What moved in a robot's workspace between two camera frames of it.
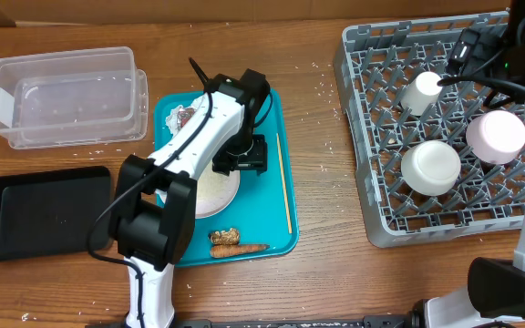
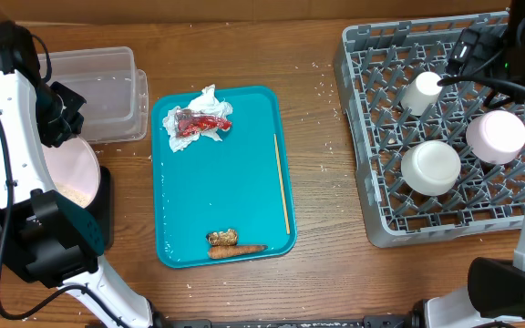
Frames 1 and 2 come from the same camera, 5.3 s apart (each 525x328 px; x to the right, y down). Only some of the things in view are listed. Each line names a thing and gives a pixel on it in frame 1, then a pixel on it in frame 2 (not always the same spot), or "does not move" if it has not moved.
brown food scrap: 226,237 does not move
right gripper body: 487,58 does not move
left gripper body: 244,151 → 58,113
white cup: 422,94 does not move
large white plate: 216,191 → 75,168
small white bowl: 430,168 does not move
